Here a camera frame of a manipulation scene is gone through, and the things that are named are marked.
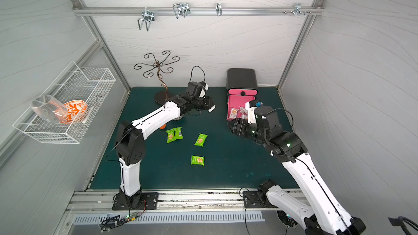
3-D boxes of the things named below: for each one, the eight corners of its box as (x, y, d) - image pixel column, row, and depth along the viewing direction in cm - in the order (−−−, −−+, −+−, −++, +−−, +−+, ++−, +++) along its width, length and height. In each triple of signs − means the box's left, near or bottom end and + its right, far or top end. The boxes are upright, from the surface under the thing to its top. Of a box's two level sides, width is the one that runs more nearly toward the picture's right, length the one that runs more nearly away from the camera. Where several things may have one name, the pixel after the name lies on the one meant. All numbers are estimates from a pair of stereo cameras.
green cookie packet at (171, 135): (167, 143, 95) (166, 141, 93) (166, 132, 100) (165, 130, 98) (176, 140, 96) (175, 139, 94) (174, 130, 101) (173, 128, 99)
